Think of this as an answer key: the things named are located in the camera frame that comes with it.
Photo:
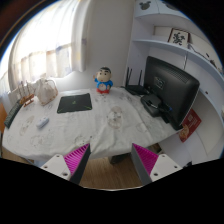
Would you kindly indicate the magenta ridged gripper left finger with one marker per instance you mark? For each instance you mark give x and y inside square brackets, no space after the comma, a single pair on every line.
[70,166]

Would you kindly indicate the white sheer curtain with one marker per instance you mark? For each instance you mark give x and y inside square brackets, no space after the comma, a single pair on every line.
[52,43]

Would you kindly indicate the black computer monitor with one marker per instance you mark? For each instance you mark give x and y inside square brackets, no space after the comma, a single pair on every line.
[175,88]

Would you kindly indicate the wooden model ship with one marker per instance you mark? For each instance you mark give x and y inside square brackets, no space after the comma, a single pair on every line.
[26,95]

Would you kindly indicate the white woven handbag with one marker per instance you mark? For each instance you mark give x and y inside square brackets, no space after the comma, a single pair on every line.
[46,91]

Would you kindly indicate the black keyboard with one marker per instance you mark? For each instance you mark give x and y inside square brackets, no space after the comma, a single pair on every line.
[12,114]

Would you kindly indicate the red booklet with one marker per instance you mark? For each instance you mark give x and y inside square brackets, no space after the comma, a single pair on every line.
[190,124]

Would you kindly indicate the framed black white picture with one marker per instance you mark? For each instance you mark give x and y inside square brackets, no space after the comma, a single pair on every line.
[178,37]

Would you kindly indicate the white computer mouse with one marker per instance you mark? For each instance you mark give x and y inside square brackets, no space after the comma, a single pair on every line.
[42,122]

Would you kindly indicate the black wifi router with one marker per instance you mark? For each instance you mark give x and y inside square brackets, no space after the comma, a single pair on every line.
[134,89]

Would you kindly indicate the white wall shelf unit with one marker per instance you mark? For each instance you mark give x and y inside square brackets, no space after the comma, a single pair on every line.
[152,23]

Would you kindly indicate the black monitor stand base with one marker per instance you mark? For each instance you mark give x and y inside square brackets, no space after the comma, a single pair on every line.
[153,105]

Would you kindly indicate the white patterned tablecloth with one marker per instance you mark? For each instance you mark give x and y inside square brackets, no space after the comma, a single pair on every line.
[116,121]

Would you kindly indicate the black mouse pad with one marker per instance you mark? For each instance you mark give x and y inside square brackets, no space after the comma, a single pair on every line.
[75,103]

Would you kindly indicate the cartoon boy figurine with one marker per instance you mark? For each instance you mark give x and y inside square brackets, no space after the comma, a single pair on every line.
[103,80]

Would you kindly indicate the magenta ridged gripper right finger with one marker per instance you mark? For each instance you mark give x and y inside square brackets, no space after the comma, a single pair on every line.
[151,167]

